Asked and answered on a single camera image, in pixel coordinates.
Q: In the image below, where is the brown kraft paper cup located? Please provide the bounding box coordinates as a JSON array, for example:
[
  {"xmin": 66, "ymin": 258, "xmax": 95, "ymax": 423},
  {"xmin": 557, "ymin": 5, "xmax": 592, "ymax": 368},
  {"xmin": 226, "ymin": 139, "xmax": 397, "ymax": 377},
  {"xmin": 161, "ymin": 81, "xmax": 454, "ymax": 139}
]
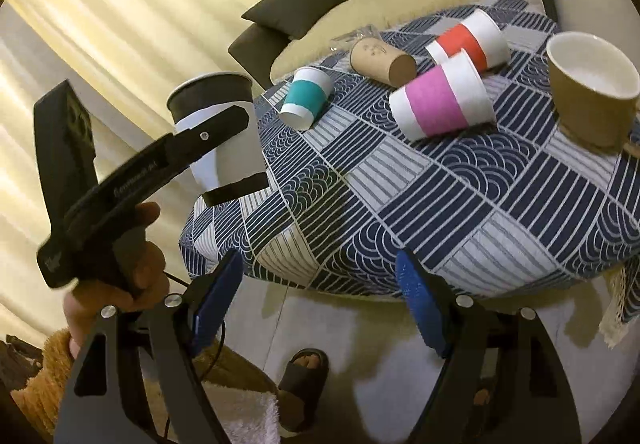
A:
[{"xmin": 349, "ymin": 37, "xmax": 418, "ymax": 88}]

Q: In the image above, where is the orange fleece sleeve forearm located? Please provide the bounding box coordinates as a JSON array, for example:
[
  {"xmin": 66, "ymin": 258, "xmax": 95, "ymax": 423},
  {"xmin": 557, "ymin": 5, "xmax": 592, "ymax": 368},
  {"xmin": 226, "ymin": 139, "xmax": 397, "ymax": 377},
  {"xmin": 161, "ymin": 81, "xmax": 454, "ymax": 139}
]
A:
[{"xmin": 10, "ymin": 329, "xmax": 75, "ymax": 441}]

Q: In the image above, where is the navy patterned tablecloth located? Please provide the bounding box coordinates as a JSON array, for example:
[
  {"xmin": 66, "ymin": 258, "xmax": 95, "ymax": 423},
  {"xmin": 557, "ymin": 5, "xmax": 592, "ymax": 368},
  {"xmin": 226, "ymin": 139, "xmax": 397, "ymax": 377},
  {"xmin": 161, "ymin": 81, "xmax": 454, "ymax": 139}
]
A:
[{"xmin": 179, "ymin": 0, "xmax": 639, "ymax": 298}]

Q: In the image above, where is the person's left hand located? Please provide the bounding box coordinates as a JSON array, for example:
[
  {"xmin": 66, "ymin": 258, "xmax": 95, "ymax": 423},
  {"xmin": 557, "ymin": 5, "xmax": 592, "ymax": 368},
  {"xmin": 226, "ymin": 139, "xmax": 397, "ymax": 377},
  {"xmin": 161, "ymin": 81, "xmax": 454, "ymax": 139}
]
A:
[{"xmin": 63, "ymin": 201, "xmax": 172, "ymax": 360}]

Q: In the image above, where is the black slipper foot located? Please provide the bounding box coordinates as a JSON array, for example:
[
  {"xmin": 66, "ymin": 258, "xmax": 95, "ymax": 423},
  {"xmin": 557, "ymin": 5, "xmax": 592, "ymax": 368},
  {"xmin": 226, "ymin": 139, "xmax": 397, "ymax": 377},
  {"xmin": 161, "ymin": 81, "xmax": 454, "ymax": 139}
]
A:
[{"xmin": 278, "ymin": 348, "xmax": 330, "ymax": 433}]

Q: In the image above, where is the red banded paper cup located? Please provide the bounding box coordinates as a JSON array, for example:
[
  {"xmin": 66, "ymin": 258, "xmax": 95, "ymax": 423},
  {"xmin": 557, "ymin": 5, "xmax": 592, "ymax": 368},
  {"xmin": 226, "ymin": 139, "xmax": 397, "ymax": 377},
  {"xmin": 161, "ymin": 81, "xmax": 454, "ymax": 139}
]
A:
[{"xmin": 426, "ymin": 9, "xmax": 511, "ymax": 73}]

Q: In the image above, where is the pink banded paper cup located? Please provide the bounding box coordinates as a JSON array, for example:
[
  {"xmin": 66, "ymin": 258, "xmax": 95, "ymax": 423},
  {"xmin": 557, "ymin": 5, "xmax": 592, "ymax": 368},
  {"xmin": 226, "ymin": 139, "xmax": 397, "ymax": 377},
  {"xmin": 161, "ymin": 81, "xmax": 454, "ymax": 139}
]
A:
[{"xmin": 388, "ymin": 49, "xmax": 497, "ymax": 142}]

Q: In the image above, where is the teal banded paper cup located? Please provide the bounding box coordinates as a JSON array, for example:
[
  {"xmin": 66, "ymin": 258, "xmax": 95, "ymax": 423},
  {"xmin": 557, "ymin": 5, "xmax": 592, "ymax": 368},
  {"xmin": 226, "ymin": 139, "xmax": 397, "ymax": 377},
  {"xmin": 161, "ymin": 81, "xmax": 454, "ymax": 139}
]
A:
[{"xmin": 279, "ymin": 66, "xmax": 333, "ymax": 131}]

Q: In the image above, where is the white fluffy towel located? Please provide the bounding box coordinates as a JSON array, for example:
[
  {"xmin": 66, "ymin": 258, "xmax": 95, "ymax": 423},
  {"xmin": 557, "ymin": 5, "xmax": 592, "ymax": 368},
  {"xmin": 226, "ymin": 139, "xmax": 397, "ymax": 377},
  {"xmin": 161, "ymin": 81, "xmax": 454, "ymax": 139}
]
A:
[{"xmin": 204, "ymin": 382, "xmax": 281, "ymax": 444}]

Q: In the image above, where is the left dark cushion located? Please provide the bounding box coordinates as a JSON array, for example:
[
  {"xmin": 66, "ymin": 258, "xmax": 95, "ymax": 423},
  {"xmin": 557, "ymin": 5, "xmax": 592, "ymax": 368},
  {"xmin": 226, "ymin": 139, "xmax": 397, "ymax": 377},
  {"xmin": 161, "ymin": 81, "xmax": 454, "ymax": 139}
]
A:
[{"xmin": 241, "ymin": 0, "xmax": 340, "ymax": 40}]

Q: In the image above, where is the cream curtain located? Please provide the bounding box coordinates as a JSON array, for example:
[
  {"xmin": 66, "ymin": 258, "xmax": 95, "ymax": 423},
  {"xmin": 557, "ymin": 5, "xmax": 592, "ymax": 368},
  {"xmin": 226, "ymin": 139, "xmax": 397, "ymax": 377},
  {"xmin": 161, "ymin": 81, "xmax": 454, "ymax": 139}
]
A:
[{"xmin": 1, "ymin": 0, "xmax": 257, "ymax": 344}]

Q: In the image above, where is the black and white paper cup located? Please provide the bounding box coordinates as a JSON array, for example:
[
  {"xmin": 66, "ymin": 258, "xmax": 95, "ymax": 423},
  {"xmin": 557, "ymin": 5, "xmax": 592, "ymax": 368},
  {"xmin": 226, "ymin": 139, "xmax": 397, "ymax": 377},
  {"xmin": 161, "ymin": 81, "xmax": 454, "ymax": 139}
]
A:
[{"xmin": 167, "ymin": 72, "xmax": 268, "ymax": 207}]

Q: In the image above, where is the brown ceramic mug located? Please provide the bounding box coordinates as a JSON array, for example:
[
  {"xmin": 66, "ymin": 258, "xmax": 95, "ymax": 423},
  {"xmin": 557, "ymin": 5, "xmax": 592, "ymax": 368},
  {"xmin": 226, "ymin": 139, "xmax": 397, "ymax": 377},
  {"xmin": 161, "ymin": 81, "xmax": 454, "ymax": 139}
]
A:
[{"xmin": 546, "ymin": 32, "xmax": 639, "ymax": 156}]

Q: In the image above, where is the clear plastic wrapper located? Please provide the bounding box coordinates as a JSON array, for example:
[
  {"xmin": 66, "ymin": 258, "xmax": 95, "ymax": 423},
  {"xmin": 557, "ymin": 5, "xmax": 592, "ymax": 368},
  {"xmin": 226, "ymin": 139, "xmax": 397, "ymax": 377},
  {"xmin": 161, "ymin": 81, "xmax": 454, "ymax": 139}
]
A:
[{"xmin": 329, "ymin": 24, "xmax": 381, "ymax": 52}]

